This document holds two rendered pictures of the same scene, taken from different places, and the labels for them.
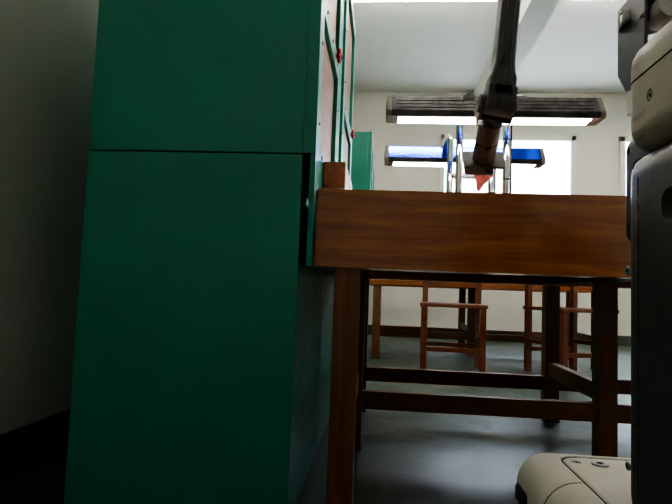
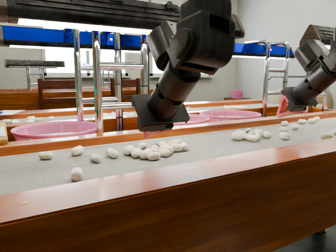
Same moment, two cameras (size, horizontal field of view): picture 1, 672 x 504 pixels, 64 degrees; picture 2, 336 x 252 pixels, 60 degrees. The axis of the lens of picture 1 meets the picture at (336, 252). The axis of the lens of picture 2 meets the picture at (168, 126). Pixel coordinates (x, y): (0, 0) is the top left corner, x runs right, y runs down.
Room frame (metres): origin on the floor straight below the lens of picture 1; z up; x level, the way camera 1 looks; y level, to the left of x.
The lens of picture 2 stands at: (0.90, -0.07, 0.93)
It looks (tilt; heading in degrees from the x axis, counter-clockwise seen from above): 10 degrees down; 325
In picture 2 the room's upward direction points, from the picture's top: straight up
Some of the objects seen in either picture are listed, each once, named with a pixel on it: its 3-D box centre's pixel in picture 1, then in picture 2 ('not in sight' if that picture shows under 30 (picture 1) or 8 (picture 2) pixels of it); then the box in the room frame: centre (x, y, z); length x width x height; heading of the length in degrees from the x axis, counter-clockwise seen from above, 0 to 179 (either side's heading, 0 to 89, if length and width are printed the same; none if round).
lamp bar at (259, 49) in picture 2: not in sight; (254, 50); (2.03, -1.46, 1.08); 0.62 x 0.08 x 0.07; 85
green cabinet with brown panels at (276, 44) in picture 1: (268, 71); not in sight; (1.93, 0.27, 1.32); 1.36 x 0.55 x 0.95; 175
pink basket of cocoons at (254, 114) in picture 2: not in sight; (229, 123); (1.79, -1.02, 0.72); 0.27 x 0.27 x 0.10
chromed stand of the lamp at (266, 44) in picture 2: not in sight; (264, 82); (1.95, -1.46, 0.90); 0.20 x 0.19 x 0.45; 85
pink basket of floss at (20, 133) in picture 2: not in sight; (58, 141); (1.85, -0.30, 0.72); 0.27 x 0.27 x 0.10
